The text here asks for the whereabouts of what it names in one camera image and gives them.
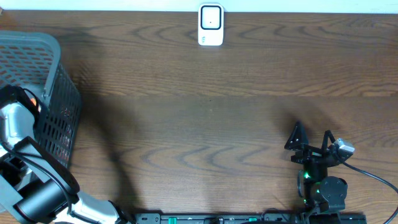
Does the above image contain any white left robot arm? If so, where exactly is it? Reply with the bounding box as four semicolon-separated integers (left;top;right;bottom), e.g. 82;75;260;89
1;85;135;224

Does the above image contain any grey plastic basket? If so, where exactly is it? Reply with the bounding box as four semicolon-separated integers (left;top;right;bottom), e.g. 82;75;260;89
1;30;81;167

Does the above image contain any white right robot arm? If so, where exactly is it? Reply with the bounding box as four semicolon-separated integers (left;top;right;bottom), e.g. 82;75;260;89
284;121;352;214

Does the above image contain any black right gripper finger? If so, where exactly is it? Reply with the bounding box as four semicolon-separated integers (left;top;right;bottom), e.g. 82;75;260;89
321;130;336;149
284;121;308;151

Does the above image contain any orange small box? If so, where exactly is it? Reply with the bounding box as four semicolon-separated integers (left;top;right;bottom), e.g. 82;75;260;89
30;98;41;112

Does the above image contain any white barcode scanner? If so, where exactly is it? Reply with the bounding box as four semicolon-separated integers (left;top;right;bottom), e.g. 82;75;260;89
198;3;224;46

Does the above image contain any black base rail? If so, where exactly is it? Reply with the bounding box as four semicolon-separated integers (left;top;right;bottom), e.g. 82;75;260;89
134;210;367;224

